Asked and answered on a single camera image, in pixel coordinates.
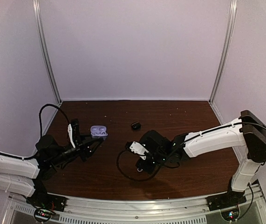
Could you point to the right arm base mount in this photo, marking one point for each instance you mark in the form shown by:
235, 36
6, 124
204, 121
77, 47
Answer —
227, 204

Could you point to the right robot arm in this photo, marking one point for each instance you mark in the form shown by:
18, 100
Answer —
246, 131

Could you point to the black earbud charging case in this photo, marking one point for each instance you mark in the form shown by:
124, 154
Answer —
136, 126

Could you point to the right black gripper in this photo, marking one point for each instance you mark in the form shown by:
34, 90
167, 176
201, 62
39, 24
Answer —
149, 169

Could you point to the right aluminium post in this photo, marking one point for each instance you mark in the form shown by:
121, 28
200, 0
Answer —
227, 42

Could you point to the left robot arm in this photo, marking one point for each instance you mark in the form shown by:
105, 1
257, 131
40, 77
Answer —
25, 175

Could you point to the aluminium front rail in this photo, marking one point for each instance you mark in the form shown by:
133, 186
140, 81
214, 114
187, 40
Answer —
190, 210

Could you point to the left aluminium post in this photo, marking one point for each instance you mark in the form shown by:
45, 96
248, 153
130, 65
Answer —
44, 50

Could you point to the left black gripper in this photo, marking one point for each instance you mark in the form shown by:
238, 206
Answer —
84, 149

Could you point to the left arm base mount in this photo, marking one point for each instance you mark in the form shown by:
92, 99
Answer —
45, 207

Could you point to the purple earbud charging case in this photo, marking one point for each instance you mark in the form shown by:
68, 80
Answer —
96, 130

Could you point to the aluminium post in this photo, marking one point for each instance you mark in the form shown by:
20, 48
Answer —
44, 50
227, 42

